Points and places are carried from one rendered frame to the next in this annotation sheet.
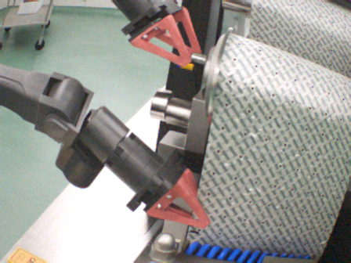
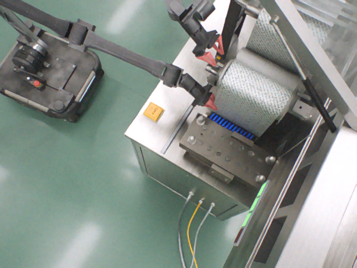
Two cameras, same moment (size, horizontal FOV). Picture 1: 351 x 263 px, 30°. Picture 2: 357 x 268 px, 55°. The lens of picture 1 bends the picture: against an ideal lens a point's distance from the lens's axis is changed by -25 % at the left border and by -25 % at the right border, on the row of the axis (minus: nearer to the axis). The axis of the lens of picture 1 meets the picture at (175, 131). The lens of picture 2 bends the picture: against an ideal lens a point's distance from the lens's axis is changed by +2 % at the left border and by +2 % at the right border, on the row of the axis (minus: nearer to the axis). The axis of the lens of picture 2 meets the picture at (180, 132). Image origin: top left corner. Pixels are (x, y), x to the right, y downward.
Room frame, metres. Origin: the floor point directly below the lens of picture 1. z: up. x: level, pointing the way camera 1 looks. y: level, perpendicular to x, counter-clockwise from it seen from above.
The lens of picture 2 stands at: (0.35, -0.04, 2.37)
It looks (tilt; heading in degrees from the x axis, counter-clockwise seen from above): 71 degrees down; 12
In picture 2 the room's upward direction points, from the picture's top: 8 degrees clockwise
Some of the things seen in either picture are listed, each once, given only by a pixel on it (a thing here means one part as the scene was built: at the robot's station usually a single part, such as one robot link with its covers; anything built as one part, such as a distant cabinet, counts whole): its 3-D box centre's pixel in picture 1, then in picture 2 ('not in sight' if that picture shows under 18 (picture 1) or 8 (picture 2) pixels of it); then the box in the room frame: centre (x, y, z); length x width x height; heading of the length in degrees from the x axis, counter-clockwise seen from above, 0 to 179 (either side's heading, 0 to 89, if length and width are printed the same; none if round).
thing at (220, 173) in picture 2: not in sight; (220, 174); (0.69, -0.16, 0.96); 0.10 x 0.03 x 0.11; 78
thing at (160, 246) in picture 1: (164, 246); (201, 119); (0.87, -0.01, 1.05); 0.04 x 0.04 x 0.04
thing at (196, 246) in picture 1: (255, 260); (232, 127); (0.89, -0.15, 1.03); 0.21 x 0.04 x 0.03; 78
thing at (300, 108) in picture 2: not in sight; (301, 109); (0.93, -0.34, 1.28); 0.06 x 0.05 x 0.02; 78
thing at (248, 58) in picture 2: not in sight; (263, 75); (1.09, -0.19, 1.17); 0.26 x 0.12 x 0.12; 78
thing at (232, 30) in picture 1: (225, 75); (226, 74); (0.99, -0.05, 1.25); 0.15 x 0.01 x 0.15; 168
